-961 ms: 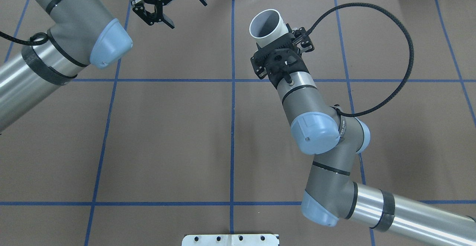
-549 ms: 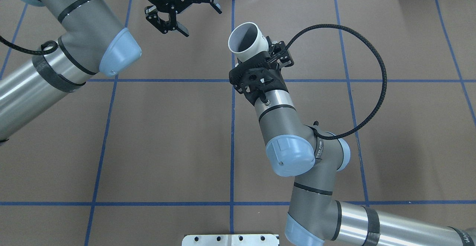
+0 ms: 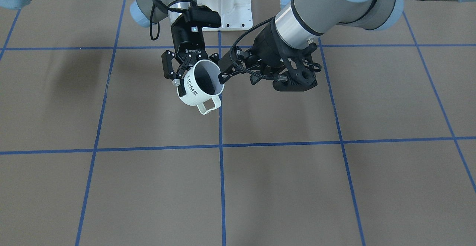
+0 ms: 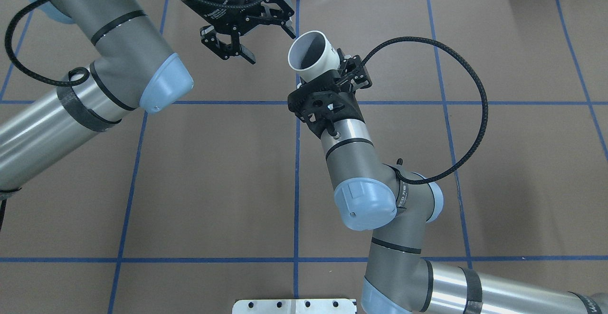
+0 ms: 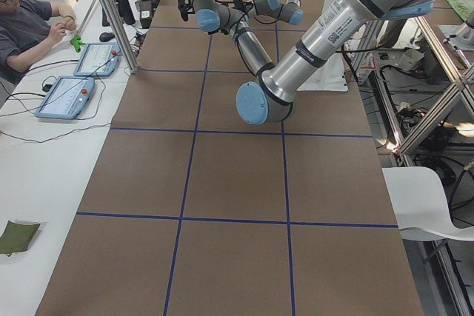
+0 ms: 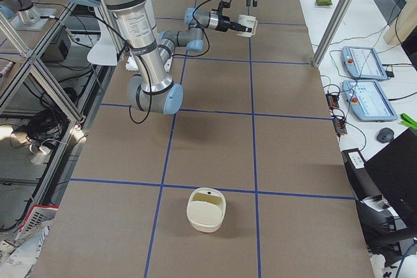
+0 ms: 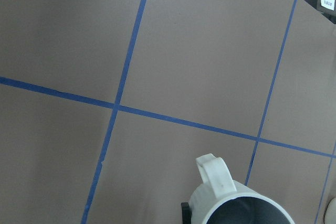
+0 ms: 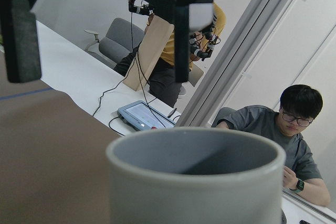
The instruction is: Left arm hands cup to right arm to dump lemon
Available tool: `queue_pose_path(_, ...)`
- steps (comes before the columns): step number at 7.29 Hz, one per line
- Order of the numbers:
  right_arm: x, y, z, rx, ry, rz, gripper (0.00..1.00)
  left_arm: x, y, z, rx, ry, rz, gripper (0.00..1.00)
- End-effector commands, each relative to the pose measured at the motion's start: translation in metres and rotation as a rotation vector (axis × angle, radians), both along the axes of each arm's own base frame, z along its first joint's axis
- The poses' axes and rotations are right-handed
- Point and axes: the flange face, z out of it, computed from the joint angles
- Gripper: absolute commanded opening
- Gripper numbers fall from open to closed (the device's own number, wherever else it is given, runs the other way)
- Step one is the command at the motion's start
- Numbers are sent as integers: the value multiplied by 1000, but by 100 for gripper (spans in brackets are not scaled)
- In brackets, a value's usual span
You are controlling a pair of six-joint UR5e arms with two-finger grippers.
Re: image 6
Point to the black huawei monitor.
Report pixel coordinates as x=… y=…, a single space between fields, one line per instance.
x=393 y=170

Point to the white plastic mug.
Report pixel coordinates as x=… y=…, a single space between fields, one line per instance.
x=250 y=23

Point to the green plastic clip tool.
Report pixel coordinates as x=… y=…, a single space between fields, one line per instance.
x=408 y=121

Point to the blue teach pendant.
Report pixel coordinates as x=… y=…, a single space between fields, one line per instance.
x=363 y=63
x=367 y=101

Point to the near blue teach pendant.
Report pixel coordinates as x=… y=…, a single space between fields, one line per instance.
x=367 y=101

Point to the far blue teach pendant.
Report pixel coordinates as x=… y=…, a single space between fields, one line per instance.
x=363 y=63

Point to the aluminium frame post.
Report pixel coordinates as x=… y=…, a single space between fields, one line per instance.
x=330 y=31

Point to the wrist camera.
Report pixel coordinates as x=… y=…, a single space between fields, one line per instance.
x=221 y=6

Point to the black computer mouse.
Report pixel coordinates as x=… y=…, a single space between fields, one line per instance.
x=385 y=135

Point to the cream bucket container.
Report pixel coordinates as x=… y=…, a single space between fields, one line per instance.
x=206 y=209

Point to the green cloth pouch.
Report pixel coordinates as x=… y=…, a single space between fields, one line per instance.
x=324 y=3

